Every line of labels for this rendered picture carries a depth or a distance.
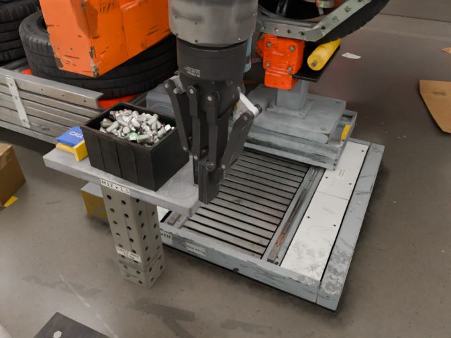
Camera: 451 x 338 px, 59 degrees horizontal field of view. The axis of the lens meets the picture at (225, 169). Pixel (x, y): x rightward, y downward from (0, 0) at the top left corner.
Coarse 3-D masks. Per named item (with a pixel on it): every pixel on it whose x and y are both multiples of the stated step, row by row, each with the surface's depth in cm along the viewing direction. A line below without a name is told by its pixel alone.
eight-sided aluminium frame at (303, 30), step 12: (348, 0) 116; (360, 0) 119; (336, 12) 120; (348, 12) 118; (264, 24) 132; (276, 24) 130; (288, 24) 129; (300, 24) 131; (312, 24) 129; (324, 24) 123; (336, 24) 121; (288, 36) 130; (300, 36) 128; (312, 36) 126
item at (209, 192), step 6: (204, 168) 52; (204, 174) 52; (210, 174) 53; (204, 180) 53; (210, 180) 54; (204, 186) 54; (210, 186) 54; (216, 186) 56; (204, 192) 55; (210, 192) 55; (216, 192) 57; (204, 198) 55; (210, 198) 56
